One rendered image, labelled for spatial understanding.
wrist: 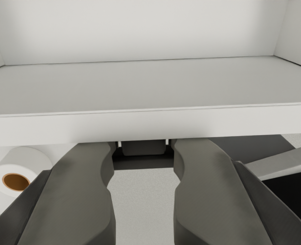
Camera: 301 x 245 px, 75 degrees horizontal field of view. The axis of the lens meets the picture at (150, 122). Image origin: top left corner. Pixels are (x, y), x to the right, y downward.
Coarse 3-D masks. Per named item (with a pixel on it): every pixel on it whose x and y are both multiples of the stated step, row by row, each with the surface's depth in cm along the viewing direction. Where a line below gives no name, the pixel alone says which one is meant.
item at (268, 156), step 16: (224, 144) 51; (240, 144) 49; (256, 144) 47; (272, 144) 45; (288, 144) 44; (240, 160) 45; (256, 160) 43; (272, 160) 37; (288, 160) 36; (272, 176) 36
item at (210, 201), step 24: (168, 144) 12; (192, 144) 9; (192, 168) 8; (216, 168) 8; (192, 192) 7; (216, 192) 7; (240, 192) 7; (192, 216) 6; (216, 216) 6; (240, 216) 6; (192, 240) 6; (216, 240) 6; (240, 240) 6; (264, 240) 6
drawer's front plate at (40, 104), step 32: (32, 64) 17; (64, 64) 16; (96, 64) 16; (128, 64) 16; (160, 64) 16; (192, 64) 15; (224, 64) 15; (256, 64) 15; (288, 64) 15; (0, 96) 11; (32, 96) 11; (64, 96) 10; (96, 96) 10; (128, 96) 10; (160, 96) 10; (192, 96) 10; (224, 96) 10; (256, 96) 10; (288, 96) 10; (0, 128) 9; (32, 128) 9; (64, 128) 9; (96, 128) 9; (128, 128) 9; (160, 128) 9; (192, 128) 9; (224, 128) 10; (256, 128) 10; (288, 128) 10
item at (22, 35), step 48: (0, 0) 14; (48, 0) 14; (96, 0) 14; (144, 0) 15; (192, 0) 15; (240, 0) 15; (288, 0) 15; (0, 48) 16; (48, 48) 16; (96, 48) 16; (144, 48) 16; (192, 48) 16; (240, 48) 17; (288, 48) 15
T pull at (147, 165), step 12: (132, 144) 12; (144, 144) 12; (156, 144) 12; (120, 156) 13; (132, 156) 12; (144, 156) 12; (156, 156) 12; (168, 156) 13; (120, 168) 13; (132, 168) 13; (144, 168) 13; (156, 168) 13
